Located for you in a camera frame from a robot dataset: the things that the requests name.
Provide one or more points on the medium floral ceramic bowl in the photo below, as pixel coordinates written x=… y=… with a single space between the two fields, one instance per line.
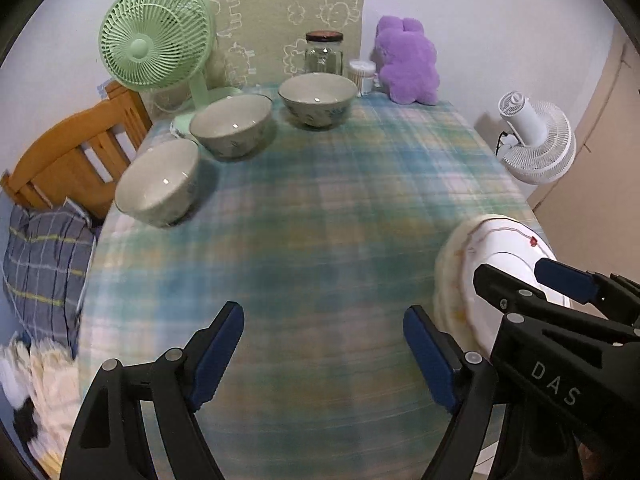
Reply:
x=230 y=120

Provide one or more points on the small floral ceramic bowl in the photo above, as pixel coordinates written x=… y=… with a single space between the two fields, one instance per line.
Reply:
x=155 y=180

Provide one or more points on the glass jar with brown lid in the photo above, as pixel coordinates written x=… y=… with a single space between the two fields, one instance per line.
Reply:
x=324 y=57

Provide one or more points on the cream crumpled cloth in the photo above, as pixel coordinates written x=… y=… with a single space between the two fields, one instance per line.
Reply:
x=50 y=400

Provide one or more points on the beige door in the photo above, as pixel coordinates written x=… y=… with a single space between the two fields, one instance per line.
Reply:
x=600 y=160

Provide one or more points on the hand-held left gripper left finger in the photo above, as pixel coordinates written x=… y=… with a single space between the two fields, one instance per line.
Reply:
x=220 y=355

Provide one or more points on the cotton swab container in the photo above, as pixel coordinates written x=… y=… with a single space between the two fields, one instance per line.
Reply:
x=361 y=77

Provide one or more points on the scalloped yellow-flower plate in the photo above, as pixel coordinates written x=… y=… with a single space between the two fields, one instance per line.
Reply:
x=457 y=260

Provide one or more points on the plaid tablecloth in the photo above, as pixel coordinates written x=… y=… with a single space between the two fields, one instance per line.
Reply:
x=325 y=210

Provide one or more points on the purple plush toy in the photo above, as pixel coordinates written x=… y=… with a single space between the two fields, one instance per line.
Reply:
x=407 y=60

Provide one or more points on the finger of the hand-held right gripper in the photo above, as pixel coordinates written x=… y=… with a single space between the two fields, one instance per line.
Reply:
x=500 y=290
x=565 y=277

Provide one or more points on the green printed board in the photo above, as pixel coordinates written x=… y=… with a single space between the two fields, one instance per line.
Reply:
x=265 y=20

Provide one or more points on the green desk fan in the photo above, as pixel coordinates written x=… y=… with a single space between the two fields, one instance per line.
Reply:
x=145 y=45

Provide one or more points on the white plate with red flower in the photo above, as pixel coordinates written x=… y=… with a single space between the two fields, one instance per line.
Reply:
x=505 y=255

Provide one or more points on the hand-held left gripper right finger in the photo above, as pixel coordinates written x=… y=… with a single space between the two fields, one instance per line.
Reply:
x=430 y=355

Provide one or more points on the blue-grey plaid pillow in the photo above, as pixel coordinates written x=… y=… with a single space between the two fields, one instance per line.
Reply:
x=45 y=270

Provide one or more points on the white standing fan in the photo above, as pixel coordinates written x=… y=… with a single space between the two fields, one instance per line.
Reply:
x=545 y=145

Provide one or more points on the wooden bed headboard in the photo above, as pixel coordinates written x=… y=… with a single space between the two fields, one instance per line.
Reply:
x=60 y=160

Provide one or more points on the small black object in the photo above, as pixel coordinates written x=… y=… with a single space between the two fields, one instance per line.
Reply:
x=25 y=422

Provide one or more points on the large floral ceramic bowl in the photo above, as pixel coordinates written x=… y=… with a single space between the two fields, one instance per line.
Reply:
x=317 y=92

